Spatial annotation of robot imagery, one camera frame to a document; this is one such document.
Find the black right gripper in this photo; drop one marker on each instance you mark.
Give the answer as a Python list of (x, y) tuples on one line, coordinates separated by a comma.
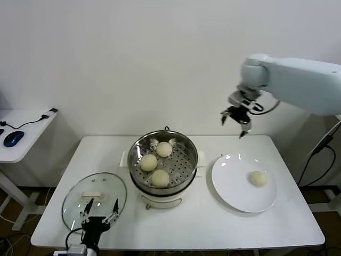
[(241, 114)]

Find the round white plate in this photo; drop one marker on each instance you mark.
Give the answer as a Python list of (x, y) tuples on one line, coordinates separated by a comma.
[(234, 186)]

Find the white steamed baozi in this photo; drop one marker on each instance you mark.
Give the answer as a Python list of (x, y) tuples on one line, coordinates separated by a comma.
[(258, 178), (148, 162), (163, 149), (160, 178)]

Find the stainless steel steamer basket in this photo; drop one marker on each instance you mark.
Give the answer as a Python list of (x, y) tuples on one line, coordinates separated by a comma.
[(183, 160)]

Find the white electric cooker base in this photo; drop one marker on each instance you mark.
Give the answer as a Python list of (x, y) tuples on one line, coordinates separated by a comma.
[(162, 198)]

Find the blue computer mouse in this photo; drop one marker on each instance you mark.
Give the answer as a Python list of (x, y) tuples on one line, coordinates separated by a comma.
[(13, 138)]

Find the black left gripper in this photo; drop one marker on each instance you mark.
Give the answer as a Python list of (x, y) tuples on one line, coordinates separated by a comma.
[(94, 229)]

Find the white side table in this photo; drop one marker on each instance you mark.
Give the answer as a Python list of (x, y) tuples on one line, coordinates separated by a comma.
[(29, 133)]

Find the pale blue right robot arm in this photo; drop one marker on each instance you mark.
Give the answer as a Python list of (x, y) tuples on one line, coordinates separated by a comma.
[(301, 80)]

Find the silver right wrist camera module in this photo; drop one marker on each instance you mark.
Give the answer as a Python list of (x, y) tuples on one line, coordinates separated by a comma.
[(245, 96)]

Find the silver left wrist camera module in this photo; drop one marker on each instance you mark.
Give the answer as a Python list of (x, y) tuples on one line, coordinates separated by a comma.
[(77, 250)]

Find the round glass pot lid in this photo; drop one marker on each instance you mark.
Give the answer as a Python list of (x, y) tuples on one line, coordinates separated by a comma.
[(80, 186)]

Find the white shelf table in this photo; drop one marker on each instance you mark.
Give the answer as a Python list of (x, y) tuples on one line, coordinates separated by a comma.
[(333, 200)]

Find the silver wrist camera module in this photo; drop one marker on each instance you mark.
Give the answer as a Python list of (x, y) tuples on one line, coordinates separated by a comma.
[(245, 96), (77, 250)]

